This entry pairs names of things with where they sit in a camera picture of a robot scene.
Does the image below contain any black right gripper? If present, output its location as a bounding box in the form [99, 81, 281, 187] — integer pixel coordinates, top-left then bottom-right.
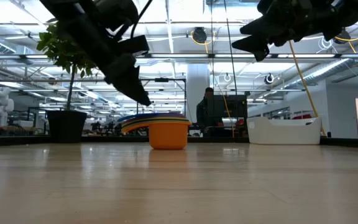
[231, 0, 344, 62]

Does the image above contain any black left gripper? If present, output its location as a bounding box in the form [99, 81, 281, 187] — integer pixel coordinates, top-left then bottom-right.
[103, 34, 152, 107]

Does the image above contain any orange measuring cup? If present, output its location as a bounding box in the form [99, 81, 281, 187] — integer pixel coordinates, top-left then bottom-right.
[121, 121, 193, 151]

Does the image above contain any white plastic basket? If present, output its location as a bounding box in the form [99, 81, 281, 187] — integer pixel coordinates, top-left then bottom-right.
[246, 116, 322, 145]

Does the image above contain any black monitor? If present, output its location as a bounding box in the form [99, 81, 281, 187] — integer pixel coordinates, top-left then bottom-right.
[208, 95, 248, 118]

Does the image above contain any person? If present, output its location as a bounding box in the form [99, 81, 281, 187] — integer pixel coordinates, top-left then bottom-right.
[196, 86, 225, 137]

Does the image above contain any green plant in black pot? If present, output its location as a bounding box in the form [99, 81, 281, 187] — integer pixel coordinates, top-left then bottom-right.
[35, 21, 105, 144]

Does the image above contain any white humanoid robot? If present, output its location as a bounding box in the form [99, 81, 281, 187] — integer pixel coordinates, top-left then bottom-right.
[0, 86, 15, 127]

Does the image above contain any black hanging cable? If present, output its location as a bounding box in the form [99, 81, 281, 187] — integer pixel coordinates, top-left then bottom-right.
[223, 0, 239, 138]

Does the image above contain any black gantry frame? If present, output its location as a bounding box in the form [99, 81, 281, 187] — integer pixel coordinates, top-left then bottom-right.
[136, 77, 187, 138]

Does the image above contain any yellow cable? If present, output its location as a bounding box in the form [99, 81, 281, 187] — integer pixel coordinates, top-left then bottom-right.
[288, 40, 328, 138]

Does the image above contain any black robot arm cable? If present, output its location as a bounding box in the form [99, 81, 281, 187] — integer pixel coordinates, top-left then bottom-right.
[130, 0, 154, 40]

